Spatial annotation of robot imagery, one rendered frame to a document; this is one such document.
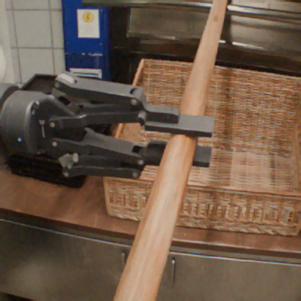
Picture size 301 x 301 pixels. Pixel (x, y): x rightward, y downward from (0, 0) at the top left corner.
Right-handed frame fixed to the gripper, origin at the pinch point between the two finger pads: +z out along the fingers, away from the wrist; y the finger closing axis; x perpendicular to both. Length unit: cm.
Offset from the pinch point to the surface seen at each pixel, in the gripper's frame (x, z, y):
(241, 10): -63, 5, 3
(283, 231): -51, 24, 60
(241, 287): -46, 15, 80
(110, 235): -45, -24, 64
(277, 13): -63, 14, 3
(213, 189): -51, 2, 47
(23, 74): -101, -74, 44
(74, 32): -98, -50, 25
